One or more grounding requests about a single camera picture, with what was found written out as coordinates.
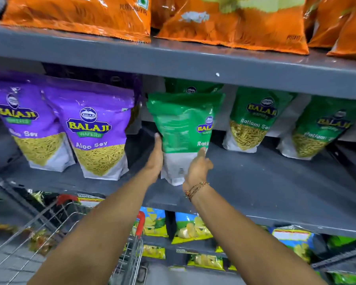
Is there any green white snack pouch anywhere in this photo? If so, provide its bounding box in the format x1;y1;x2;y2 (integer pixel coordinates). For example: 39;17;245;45
165;78;225;95
146;92;225;186
222;86;297;154
277;96;356;161

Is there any person's right hand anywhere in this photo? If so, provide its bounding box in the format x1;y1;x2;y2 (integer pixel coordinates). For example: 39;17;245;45
182;147;214;192

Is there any person's right forearm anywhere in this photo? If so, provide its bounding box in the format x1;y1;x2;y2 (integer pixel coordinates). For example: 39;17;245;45
185;183;329;285

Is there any orange green chips bag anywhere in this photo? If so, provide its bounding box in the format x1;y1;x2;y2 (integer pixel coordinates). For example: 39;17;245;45
156;0;310;55

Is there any small yellow chips packet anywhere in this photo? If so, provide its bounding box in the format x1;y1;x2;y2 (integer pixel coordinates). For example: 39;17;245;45
187;254;225;271
142;245;166;260

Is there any beaded thread bracelet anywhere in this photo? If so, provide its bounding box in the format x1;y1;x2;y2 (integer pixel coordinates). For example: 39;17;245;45
185;182;210;202

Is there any golden snack packets pile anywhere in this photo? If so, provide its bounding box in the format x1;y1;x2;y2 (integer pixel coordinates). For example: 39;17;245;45
0;222;57;256

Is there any person's left forearm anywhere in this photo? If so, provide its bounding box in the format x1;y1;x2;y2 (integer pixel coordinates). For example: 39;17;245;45
27;169;158;285

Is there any yellow blue chips packet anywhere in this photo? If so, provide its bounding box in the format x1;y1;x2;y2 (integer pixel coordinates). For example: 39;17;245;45
171;212;213;245
132;206;169;238
269;225;315;263

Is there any bright green snack packet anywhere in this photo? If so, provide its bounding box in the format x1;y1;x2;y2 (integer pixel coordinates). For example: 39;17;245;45
326;236;356;250
329;271;356;285

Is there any person's left hand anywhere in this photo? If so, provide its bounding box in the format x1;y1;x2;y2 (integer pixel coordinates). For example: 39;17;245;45
142;133;164;185

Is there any purple white snack pouch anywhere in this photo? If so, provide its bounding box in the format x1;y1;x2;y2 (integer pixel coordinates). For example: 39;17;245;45
43;64;143;136
0;78;76;172
43;85;136;181

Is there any metal wire shopping cart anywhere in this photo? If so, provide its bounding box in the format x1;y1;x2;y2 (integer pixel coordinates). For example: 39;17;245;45
0;194;149;285

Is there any yellow white snack packet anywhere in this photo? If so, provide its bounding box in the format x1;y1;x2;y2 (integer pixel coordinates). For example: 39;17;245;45
77;193;105;208

